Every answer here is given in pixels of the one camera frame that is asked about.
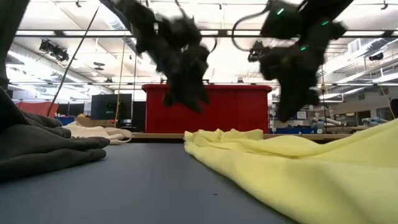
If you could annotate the dark grey shorts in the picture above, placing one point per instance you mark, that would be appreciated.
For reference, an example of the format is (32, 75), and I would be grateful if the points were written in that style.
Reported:
(46, 149)

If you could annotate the black ceiling spotlight cluster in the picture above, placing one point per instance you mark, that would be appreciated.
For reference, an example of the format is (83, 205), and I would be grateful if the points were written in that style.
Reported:
(53, 49)

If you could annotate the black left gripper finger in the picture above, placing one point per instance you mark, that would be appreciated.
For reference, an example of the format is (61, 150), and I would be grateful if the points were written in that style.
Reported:
(196, 96)
(171, 96)

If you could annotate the white sign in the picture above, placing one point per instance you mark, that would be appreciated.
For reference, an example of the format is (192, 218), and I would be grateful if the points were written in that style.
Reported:
(302, 115)

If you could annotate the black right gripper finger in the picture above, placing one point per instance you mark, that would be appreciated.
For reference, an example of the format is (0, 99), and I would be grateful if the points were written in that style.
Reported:
(287, 105)
(311, 96)

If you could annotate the yellow t-shirt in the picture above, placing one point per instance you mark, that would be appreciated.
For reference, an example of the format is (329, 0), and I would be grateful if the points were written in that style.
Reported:
(311, 180)

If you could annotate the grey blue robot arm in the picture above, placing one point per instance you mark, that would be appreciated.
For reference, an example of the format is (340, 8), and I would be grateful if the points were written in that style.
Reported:
(379, 120)
(329, 121)

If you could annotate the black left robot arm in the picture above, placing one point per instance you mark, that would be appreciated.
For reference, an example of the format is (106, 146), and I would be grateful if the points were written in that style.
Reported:
(140, 18)

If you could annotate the long wooden workbench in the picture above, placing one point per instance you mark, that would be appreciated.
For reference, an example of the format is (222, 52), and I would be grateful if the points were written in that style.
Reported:
(348, 128)

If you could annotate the black ceiling light fixture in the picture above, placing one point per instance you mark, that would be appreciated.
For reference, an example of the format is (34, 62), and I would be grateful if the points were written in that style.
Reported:
(99, 66)

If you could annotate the brown cardboard box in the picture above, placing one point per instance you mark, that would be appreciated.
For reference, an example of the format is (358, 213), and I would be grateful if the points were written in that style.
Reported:
(90, 122)

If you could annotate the blue storage bins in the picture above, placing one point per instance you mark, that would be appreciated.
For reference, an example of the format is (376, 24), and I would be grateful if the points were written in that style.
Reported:
(295, 130)

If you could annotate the black cabinet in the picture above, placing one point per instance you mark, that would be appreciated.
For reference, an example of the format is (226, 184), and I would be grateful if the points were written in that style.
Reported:
(139, 116)

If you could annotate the cream canvas tote bag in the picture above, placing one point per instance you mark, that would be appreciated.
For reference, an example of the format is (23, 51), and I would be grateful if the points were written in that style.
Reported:
(93, 132)

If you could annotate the red fabric barrier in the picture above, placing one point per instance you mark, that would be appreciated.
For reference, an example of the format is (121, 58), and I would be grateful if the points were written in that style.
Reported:
(37, 109)

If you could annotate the black ceiling dome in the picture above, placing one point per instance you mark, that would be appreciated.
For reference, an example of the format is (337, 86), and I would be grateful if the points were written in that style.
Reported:
(376, 56)

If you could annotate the black overhead camera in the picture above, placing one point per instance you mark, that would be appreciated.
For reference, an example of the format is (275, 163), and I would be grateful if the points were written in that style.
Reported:
(255, 53)

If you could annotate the blue crate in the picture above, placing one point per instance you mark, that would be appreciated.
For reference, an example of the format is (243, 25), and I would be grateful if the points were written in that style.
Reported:
(65, 120)

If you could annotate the black flat screen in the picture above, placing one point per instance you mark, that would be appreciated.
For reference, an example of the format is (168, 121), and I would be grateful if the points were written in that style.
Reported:
(107, 107)

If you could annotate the black aluminium rig frame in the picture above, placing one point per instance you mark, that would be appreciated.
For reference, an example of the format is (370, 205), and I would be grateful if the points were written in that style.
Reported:
(155, 142)

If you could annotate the red plastic bin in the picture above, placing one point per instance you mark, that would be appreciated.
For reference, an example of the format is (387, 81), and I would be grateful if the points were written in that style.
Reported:
(233, 109)

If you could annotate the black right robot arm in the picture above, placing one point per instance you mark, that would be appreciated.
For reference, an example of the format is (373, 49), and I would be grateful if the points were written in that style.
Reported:
(320, 12)

